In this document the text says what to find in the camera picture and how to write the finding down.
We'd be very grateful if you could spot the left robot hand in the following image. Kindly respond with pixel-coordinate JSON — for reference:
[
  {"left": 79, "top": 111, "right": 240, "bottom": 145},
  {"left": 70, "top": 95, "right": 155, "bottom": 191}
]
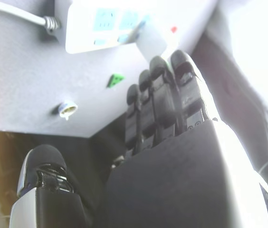
[{"left": 9, "top": 49, "right": 268, "bottom": 228}]

